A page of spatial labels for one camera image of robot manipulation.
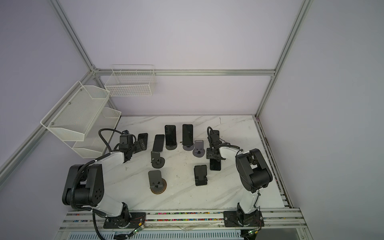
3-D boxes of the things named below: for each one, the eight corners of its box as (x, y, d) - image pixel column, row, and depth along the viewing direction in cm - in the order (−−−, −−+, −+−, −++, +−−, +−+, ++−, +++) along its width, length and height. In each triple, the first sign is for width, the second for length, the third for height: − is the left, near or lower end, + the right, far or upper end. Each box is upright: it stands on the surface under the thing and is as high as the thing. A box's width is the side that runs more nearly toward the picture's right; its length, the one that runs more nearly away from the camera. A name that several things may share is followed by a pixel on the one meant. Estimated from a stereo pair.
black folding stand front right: (194, 185, 87) (194, 178, 78) (194, 173, 91) (194, 164, 82) (206, 185, 87) (207, 178, 78) (205, 173, 92) (206, 164, 82)
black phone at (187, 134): (183, 148, 102) (181, 135, 90) (184, 138, 108) (182, 124, 96) (192, 148, 102) (192, 135, 90) (192, 138, 108) (192, 124, 96)
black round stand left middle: (152, 168, 94) (148, 160, 86) (154, 159, 98) (150, 151, 90) (163, 168, 94) (161, 160, 86) (165, 159, 98) (162, 151, 90)
